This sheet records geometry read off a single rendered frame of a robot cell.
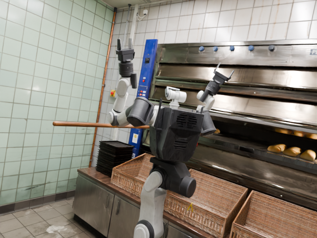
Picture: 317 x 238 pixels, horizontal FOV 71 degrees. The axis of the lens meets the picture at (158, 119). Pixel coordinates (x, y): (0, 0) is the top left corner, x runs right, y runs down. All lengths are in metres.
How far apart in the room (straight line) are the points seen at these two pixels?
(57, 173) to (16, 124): 0.80
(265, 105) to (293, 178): 0.61
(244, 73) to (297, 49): 0.43
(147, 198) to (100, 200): 1.00
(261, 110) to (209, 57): 0.73
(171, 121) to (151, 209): 0.59
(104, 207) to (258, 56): 1.97
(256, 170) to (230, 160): 0.22
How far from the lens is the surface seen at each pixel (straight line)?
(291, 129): 1.88
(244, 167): 2.11
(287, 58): 2.14
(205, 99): 1.62
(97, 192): 2.41
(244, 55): 2.22
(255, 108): 2.08
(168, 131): 1.18
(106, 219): 2.37
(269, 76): 2.11
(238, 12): 2.38
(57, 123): 1.45
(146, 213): 1.51
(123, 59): 1.37
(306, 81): 2.06
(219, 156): 2.18
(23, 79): 2.71
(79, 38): 3.02
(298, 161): 2.03
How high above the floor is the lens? 1.39
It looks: 3 degrees down
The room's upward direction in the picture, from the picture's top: 10 degrees clockwise
